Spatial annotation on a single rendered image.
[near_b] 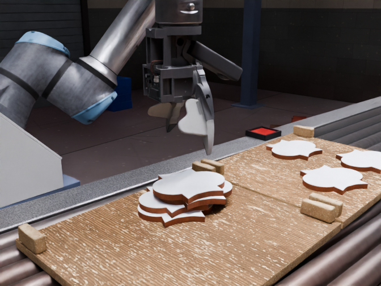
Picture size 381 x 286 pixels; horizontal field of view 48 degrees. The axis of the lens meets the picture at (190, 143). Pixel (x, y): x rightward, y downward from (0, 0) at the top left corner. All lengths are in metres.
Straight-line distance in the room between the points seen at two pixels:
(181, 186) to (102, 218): 0.15
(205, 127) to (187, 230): 0.17
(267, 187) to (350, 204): 0.16
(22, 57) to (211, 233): 0.62
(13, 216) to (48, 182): 0.21
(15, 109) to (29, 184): 0.17
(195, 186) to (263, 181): 0.21
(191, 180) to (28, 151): 0.40
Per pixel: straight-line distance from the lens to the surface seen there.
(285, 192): 0.87
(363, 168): 1.02
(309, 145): 1.13
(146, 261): 0.64
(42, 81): 1.08
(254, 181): 0.91
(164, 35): 0.68
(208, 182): 0.78
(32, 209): 0.88
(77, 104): 1.08
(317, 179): 0.92
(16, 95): 1.06
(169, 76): 0.67
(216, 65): 0.73
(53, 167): 1.05
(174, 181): 0.78
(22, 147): 1.00
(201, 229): 0.72
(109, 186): 0.94
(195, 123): 0.67
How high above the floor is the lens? 1.29
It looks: 18 degrees down
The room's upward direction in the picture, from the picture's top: straight up
